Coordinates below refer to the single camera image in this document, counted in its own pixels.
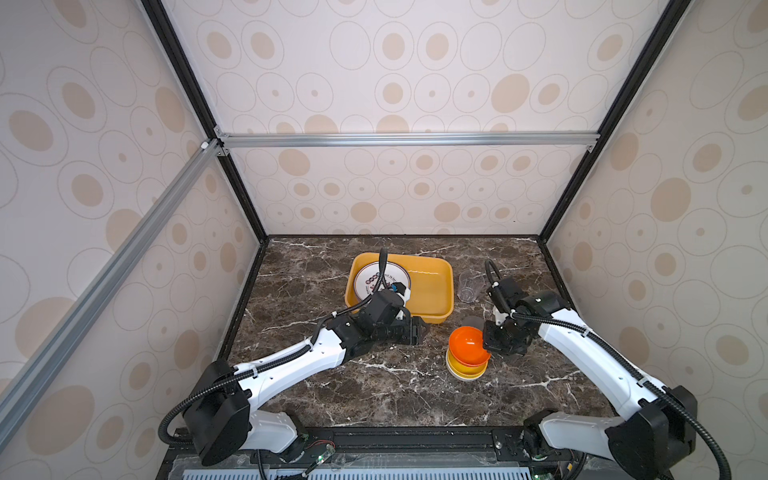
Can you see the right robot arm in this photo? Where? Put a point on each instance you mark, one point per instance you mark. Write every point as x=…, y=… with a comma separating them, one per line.
x=655, y=426

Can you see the horizontal aluminium rail back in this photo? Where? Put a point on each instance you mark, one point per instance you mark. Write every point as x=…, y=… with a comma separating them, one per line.
x=359, y=140

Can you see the black frame post right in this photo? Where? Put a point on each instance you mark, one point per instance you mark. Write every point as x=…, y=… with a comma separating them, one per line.
x=650, y=53

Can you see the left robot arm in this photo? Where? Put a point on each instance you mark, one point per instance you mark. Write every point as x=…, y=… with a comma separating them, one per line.
x=223, y=414

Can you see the yellow plastic bin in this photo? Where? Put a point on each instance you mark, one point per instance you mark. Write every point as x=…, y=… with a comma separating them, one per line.
x=432, y=290

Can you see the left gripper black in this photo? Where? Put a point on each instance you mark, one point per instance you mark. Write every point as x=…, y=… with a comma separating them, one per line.
x=411, y=332

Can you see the black frame post left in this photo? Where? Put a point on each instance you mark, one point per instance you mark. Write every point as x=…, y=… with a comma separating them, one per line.
x=160, y=22

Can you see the white plate red rim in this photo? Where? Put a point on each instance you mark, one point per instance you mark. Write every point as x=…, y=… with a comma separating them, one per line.
x=367, y=277

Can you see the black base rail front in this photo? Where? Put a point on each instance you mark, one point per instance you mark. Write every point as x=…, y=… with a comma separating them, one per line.
x=399, y=453

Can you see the black frame post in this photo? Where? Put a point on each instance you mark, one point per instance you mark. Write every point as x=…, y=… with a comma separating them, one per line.
x=650, y=53
x=160, y=22

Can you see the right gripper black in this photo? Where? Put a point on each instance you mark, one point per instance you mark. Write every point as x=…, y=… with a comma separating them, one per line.
x=490, y=344

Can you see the diagonal aluminium rail left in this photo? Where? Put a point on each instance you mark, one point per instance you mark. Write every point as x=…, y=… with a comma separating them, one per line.
x=49, y=359

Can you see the orange bowl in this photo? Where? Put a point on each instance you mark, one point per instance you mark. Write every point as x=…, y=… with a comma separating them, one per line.
x=466, y=346

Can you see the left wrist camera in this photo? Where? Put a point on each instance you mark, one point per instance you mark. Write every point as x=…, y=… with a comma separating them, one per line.
x=402, y=290

